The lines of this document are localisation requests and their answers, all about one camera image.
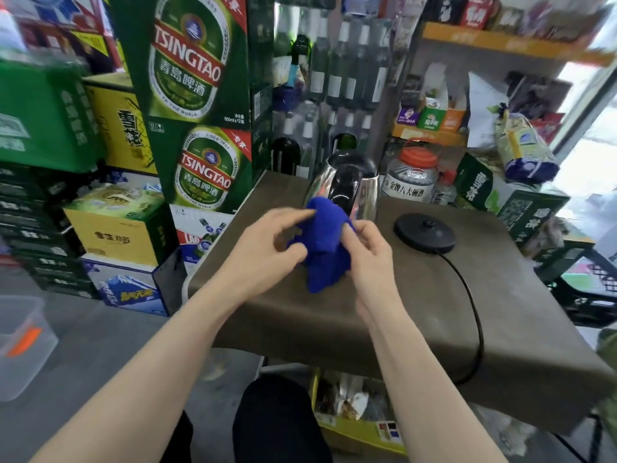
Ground person's left hand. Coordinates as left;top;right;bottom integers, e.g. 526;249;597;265
213;209;317;305

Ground person's right hand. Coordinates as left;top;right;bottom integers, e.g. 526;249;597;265
340;219;402;324

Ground blue cloth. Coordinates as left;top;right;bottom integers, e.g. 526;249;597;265
288;196;358;295

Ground person's right forearm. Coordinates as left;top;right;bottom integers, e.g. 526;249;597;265
357;291;509;463

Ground person's left forearm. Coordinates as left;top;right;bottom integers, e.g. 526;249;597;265
29;272;257;463

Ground stainless steel electric kettle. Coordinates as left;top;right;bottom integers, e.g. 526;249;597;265
303;150;380;222

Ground black kettle base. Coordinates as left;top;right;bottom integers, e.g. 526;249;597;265
393;213;457;254

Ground clear jar with orange lid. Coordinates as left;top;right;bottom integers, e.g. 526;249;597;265
381;140;442;204

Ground brown table cover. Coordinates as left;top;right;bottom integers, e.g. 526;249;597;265
182;171;617;434

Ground dark green wine bottle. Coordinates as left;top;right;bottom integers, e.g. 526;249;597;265
271;111;302;177

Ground white red beer carton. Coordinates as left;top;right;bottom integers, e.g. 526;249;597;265
170;203;238;276

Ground small bottle with red cap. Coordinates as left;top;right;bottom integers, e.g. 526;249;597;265
430;169;458;206

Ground small green beer carton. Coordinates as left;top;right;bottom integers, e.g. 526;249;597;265
145;121;273;215

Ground green white carton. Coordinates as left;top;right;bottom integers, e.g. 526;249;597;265
453;153;508;213

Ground green small box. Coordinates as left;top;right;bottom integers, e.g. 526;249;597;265
417;107;447;132

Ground orange small box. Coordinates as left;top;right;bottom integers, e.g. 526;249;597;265
439;108;467;133

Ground blue white beer carton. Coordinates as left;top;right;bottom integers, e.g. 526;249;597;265
79;255;187;318

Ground person's black trousers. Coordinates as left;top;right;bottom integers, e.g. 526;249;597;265
161;376;334;463

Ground row of clear glass bottles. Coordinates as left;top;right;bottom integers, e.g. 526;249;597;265
274;8;393;180

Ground yellow green beer carton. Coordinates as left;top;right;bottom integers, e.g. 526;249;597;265
63;183;179;268

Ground yellow cardboard box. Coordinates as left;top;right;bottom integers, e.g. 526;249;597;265
308;368;408;457

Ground dark green carton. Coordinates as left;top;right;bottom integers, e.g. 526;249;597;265
496;185;572;244

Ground white paper bag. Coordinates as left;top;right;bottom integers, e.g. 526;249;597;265
467;72;510;150

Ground blue white food packet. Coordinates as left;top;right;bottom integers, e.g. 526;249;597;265
494;111;561;184

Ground yellow black beer carton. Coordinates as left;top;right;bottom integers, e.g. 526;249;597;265
82;72;160;177

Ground large green beer carton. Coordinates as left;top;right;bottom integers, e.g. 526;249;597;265
107;0;275;134

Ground black plastic crate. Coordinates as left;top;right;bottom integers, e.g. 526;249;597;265
532;241;617;329

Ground orange shelf rack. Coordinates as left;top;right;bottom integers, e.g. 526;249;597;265
390;21;617;151

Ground stack of dark green crates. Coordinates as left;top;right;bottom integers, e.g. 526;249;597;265
0;161;100;300

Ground row of goods on shelf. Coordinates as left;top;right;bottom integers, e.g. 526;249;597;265
424;0;609;45

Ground orange item in container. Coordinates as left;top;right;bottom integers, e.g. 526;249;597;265
7;327;43;358

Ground plain green beer carton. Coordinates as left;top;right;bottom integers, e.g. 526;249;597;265
0;59;105;174

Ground clear plastic container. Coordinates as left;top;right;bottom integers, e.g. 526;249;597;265
0;295;59;404

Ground red blue cartons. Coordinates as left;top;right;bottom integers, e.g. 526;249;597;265
0;0;117;75

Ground black power cable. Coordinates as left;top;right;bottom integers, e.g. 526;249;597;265
434;250;486;386

